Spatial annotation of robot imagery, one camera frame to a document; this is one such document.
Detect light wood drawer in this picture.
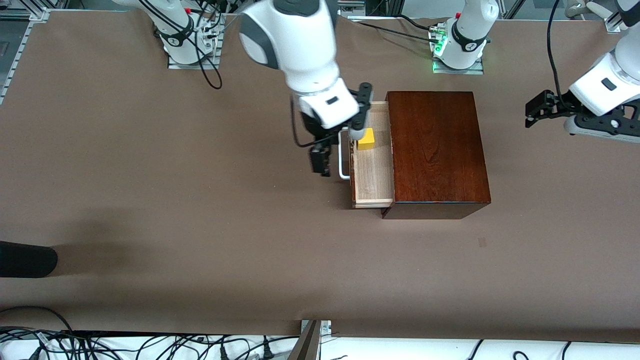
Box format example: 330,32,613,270
338,100,396,209

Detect grey chair base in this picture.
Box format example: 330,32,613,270
565,0,618,21

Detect dark brown wooden cabinet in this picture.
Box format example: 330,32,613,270
381,91,492,220

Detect brown table cover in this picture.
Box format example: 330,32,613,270
0,10,640,343

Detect black ribbed cylinder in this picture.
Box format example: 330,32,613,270
0,241,59,278

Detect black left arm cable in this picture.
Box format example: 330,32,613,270
547,0,573,108

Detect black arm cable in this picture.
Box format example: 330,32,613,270
547,0,573,108
140,0,326,149

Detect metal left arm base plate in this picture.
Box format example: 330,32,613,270
431,42,485,76

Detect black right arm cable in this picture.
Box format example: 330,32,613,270
140,0,326,149

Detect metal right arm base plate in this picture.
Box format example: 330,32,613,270
167,22,222,70

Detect metal table edge bracket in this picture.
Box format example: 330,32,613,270
287,319,332,360

